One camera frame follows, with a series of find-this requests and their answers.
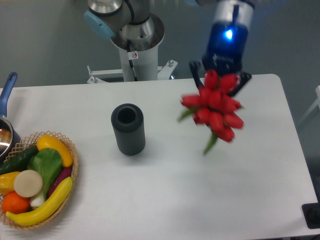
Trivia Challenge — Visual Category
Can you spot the orange fruit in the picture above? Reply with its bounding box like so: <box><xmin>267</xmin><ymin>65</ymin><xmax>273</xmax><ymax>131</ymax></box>
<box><xmin>1</xmin><ymin>192</ymin><xmax>30</xmax><ymax>214</ymax></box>

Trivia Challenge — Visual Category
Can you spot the green bok choy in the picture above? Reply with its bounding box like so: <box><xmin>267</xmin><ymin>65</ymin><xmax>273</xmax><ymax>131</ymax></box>
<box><xmin>27</xmin><ymin>148</ymin><xmax>63</xmax><ymax>209</ymax></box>

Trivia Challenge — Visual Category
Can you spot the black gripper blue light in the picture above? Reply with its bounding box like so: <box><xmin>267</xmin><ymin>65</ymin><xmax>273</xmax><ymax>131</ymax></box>
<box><xmin>188</xmin><ymin>21</ymin><xmax>252</xmax><ymax>97</ymax></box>

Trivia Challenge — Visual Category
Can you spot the short yellow squash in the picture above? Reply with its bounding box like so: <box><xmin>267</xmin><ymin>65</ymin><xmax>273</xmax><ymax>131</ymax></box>
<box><xmin>36</xmin><ymin>135</ymin><xmax>74</xmax><ymax>168</ymax></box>

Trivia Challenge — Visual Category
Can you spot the red tulip bouquet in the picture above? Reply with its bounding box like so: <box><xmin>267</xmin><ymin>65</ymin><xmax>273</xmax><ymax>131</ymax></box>
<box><xmin>177</xmin><ymin>69</ymin><xmax>244</xmax><ymax>155</ymax></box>

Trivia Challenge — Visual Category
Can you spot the beige round slice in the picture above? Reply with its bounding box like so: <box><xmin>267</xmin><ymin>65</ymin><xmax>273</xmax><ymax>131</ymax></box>
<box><xmin>13</xmin><ymin>170</ymin><xmax>43</xmax><ymax>198</ymax></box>

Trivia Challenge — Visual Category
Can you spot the white furniture frame right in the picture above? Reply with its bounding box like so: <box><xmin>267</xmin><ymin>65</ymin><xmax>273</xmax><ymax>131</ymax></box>
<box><xmin>297</xmin><ymin>85</ymin><xmax>320</xmax><ymax>130</ymax></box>

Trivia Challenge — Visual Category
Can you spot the long yellow squash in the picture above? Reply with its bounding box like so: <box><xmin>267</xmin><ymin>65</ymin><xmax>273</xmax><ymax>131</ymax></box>
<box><xmin>5</xmin><ymin>176</ymin><xmax>73</xmax><ymax>227</ymax></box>

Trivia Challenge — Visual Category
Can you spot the purple sweet potato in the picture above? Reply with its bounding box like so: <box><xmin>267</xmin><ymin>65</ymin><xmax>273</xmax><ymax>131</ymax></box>
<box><xmin>47</xmin><ymin>166</ymin><xmax>72</xmax><ymax>198</ymax></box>

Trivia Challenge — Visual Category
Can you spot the dark grey ribbed vase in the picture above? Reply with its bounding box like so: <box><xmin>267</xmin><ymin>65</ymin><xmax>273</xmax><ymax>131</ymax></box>
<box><xmin>111</xmin><ymin>103</ymin><xmax>146</xmax><ymax>156</ymax></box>

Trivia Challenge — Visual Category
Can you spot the black cable on pedestal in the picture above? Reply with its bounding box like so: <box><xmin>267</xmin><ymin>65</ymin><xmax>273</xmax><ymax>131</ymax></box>
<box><xmin>126</xmin><ymin>39</ymin><xmax>139</xmax><ymax>82</ymax></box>

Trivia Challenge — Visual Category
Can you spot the woven wicker basket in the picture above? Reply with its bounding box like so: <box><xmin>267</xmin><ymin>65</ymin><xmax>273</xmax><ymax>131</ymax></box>
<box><xmin>0</xmin><ymin>131</ymin><xmax>79</xmax><ymax>230</ymax></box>

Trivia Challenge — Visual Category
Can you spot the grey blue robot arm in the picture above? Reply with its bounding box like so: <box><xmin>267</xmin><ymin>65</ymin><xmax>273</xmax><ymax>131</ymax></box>
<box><xmin>84</xmin><ymin>0</ymin><xmax>255</xmax><ymax>96</ymax></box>

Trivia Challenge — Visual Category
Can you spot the blue handled saucepan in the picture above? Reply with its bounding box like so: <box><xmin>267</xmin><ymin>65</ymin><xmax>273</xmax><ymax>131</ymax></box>
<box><xmin>0</xmin><ymin>72</ymin><xmax>21</xmax><ymax>165</ymax></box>

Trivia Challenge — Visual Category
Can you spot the yellow bell pepper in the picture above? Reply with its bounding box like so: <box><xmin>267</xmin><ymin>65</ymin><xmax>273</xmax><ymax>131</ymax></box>
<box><xmin>0</xmin><ymin>171</ymin><xmax>21</xmax><ymax>196</ymax></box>

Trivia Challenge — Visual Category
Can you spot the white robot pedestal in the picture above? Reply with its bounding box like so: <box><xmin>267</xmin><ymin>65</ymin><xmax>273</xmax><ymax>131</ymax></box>
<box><xmin>87</xmin><ymin>13</ymin><xmax>178</xmax><ymax>84</ymax></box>

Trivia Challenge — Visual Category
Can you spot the black device at edge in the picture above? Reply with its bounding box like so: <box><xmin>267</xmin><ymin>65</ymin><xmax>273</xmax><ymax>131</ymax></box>
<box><xmin>301</xmin><ymin>202</ymin><xmax>320</xmax><ymax>229</ymax></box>

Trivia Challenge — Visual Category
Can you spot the dark green cucumber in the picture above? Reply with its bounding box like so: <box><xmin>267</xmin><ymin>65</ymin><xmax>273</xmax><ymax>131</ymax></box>
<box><xmin>0</xmin><ymin>145</ymin><xmax>39</xmax><ymax>175</ymax></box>

